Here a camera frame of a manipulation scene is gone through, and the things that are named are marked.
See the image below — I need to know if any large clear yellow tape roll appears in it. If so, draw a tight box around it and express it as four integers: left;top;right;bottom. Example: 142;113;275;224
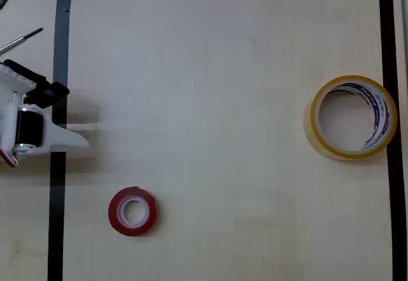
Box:
303;75;398;162

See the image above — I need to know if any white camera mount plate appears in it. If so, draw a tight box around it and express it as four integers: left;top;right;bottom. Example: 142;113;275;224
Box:
0;64;38;103

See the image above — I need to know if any small red tape roll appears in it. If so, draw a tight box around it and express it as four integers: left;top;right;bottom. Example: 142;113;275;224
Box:
107;185;161;238

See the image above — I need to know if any thin metal screwdriver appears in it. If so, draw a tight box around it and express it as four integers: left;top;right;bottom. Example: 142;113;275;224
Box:
0;27;44;55

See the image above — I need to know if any black webcam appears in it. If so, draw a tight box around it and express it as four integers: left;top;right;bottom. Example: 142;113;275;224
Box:
2;59;71;109

